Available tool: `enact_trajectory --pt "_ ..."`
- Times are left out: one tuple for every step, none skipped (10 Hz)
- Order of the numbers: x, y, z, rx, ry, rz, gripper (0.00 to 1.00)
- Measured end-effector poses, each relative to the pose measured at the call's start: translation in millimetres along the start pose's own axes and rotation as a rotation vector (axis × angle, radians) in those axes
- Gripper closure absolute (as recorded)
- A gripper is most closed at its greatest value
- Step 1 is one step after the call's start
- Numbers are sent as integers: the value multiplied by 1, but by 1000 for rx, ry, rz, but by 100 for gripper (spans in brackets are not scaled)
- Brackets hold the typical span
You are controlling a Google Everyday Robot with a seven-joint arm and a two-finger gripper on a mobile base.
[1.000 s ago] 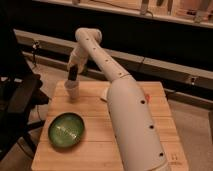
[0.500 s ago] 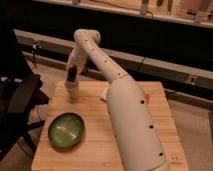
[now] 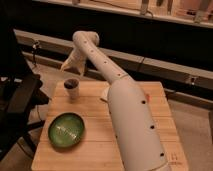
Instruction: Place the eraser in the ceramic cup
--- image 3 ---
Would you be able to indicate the black chair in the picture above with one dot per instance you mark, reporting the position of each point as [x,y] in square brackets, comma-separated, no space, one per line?
[19,94]

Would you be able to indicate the wooden table board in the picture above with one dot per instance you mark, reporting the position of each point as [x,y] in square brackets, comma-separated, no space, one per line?
[98,150]

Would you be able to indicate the white sponge block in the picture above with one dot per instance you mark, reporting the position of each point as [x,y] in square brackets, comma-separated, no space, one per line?
[104,95]

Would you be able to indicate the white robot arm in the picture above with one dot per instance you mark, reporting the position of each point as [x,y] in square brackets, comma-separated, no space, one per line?
[136,134]

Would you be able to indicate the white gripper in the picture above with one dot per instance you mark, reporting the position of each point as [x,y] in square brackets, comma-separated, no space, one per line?
[75,60]

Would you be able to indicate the green glass bowl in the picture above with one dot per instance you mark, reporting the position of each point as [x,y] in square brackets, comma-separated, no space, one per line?
[66,130]

